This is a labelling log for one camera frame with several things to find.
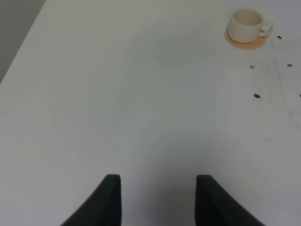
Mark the white teacup far left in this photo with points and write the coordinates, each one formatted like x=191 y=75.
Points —
x=247 y=25

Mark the orange coaster far left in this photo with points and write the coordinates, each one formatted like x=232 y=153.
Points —
x=259 y=42

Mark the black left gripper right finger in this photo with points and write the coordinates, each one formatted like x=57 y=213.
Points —
x=215 y=207

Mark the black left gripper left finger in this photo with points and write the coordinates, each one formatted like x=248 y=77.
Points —
x=102 y=208

